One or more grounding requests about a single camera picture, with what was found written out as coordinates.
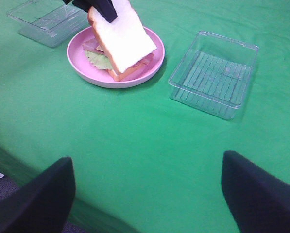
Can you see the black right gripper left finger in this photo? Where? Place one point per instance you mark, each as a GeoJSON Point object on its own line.
{"type": "Point", "coordinates": [42, 205]}

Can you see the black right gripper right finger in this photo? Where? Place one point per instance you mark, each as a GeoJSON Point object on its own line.
{"type": "Point", "coordinates": [258, 201]}

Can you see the clear left plastic tray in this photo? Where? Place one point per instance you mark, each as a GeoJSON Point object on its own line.
{"type": "Point", "coordinates": [49, 22]}

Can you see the clear right plastic tray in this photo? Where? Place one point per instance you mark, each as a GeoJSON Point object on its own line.
{"type": "Point", "coordinates": [214, 75]}

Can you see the pink round plate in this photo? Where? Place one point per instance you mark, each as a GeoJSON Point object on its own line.
{"type": "Point", "coordinates": [80, 63]}

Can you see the bread slice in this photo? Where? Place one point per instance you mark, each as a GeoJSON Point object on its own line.
{"type": "Point", "coordinates": [124, 40]}
{"type": "Point", "coordinates": [121, 75]}

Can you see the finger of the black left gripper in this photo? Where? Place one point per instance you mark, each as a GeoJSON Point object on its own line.
{"type": "Point", "coordinates": [106, 9]}
{"type": "Point", "coordinates": [82, 4]}

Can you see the clear plastic tray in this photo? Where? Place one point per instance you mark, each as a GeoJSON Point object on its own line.
{"type": "Point", "coordinates": [214, 75]}
{"type": "Point", "coordinates": [49, 22]}

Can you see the green lettuce leaf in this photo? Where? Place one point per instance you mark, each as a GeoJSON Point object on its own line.
{"type": "Point", "coordinates": [100, 61]}

